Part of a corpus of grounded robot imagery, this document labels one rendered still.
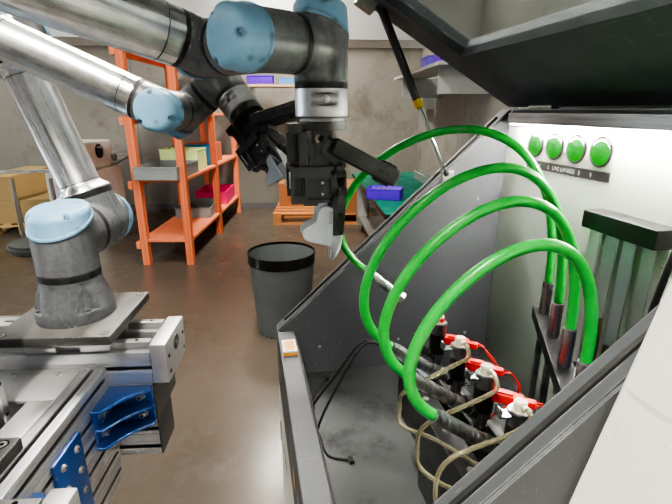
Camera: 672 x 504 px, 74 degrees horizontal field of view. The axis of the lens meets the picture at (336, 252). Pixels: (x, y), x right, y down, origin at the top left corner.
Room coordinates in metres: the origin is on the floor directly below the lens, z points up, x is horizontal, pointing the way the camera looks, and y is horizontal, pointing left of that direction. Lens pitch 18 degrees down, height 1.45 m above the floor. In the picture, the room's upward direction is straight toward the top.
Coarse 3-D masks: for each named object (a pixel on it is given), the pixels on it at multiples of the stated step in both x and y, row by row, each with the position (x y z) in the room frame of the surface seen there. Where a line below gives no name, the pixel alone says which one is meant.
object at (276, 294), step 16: (256, 256) 2.93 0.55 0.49; (272, 256) 3.02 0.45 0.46; (288, 256) 3.03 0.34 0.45; (304, 256) 2.98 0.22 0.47; (256, 272) 2.67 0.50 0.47; (272, 272) 2.61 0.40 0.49; (288, 272) 2.62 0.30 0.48; (304, 272) 2.69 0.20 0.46; (256, 288) 2.69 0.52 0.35; (272, 288) 2.62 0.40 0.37; (288, 288) 2.63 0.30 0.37; (304, 288) 2.70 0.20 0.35; (256, 304) 2.73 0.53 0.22; (272, 304) 2.63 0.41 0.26; (288, 304) 2.64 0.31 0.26; (272, 320) 2.65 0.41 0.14; (272, 336) 2.66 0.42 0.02
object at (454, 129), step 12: (432, 132) 0.77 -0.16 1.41; (444, 132) 0.77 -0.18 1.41; (456, 132) 0.76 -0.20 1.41; (468, 132) 0.76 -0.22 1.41; (480, 132) 0.75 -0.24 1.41; (492, 132) 0.75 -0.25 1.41; (396, 144) 0.79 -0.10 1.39; (408, 144) 0.78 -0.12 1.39; (516, 144) 0.74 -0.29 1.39; (384, 156) 0.79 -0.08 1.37; (528, 156) 0.74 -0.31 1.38; (540, 168) 0.74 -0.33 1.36; (360, 180) 0.80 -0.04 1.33; (348, 192) 0.80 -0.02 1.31; (552, 228) 0.73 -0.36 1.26; (348, 252) 0.80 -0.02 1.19; (552, 252) 0.72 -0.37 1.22; (360, 264) 0.80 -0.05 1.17; (552, 264) 0.72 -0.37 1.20; (552, 276) 0.72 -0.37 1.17; (552, 288) 0.72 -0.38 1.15
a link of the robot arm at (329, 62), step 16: (304, 0) 0.64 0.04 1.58; (320, 0) 0.64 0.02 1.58; (336, 0) 0.64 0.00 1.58; (320, 16) 0.63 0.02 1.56; (336, 16) 0.64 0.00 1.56; (320, 32) 0.62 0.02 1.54; (336, 32) 0.64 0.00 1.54; (320, 48) 0.62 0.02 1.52; (336, 48) 0.64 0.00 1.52; (320, 64) 0.63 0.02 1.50; (336, 64) 0.64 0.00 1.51; (304, 80) 0.64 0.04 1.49; (320, 80) 0.63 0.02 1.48; (336, 80) 0.64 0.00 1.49
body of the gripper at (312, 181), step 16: (288, 128) 0.64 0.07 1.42; (304, 128) 0.65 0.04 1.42; (320, 128) 0.64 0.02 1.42; (336, 128) 0.64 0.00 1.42; (288, 144) 0.66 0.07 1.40; (304, 144) 0.65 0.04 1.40; (320, 144) 0.66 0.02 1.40; (288, 160) 0.66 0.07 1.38; (304, 160) 0.65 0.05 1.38; (320, 160) 0.66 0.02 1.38; (336, 160) 0.66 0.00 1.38; (288, 176) 0.69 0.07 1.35; (304, 176) 0.63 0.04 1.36; (320, 176) 0.64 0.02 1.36; (336, 176) 0.64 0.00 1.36; (288, 192) 0.69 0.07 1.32; (304, 192) 0.66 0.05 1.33; (320, 192) 0.64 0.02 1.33; (336, 192) 0.64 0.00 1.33
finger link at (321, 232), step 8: (320, 208) 0.65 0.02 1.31; (328, 208) 0.65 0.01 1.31; (320, 216) 0.65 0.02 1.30; (328, 216) 0.65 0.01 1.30; (320, 224) 0.65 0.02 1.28; (328, 224) 0.65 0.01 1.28; (304, 232) 0.65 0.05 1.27; (312, 232) 0.65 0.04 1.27; (320, 232) 0.65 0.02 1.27; (328, 232) 0.65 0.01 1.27; (312, 240) 0.65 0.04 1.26; (320, 240) 0.65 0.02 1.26; (328, 240) 0.65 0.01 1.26; (336, 240) 0.65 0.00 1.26; (336, 248) 0.65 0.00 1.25
